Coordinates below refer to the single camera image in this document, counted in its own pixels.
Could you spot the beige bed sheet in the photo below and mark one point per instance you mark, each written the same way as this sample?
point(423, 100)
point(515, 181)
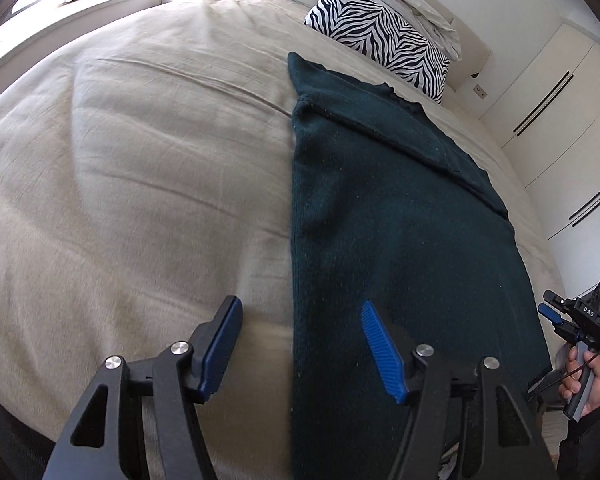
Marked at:
point(130, 160)

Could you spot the wall socket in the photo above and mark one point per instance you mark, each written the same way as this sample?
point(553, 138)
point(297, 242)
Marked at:
point(479, 91)

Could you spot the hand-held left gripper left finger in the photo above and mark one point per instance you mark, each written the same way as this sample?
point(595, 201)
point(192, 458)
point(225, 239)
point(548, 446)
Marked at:
point(219, 345)

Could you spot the zebra print pillow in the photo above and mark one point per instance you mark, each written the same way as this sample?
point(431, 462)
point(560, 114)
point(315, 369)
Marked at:
point(380, 35)

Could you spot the dark green knit sweater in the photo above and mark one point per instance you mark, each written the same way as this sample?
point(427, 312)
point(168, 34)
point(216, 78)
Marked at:
point(395, 220)

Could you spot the person's right forearm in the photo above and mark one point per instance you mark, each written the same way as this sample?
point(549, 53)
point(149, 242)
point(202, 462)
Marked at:
point(595, 445)

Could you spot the white folded duvet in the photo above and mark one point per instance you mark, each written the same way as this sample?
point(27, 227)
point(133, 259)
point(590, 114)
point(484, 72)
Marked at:
point(420, 5)

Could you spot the white padded headboard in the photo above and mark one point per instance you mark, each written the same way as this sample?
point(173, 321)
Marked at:
point(472, 55)

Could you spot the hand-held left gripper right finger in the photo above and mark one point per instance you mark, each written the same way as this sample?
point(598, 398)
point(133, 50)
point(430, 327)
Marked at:
point(384, 350)

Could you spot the white wardrobe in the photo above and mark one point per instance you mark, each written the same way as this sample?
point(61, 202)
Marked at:
point(570, 110)

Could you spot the white window ledge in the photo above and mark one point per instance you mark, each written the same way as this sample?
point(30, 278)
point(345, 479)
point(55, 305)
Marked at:
point(55, 30)

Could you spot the person's right hand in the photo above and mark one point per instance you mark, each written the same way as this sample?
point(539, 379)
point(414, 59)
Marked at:
point(597, 377)

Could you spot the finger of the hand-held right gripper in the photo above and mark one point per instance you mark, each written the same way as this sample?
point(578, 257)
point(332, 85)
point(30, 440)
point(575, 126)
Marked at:
point(550, 312)
point(560, 300)

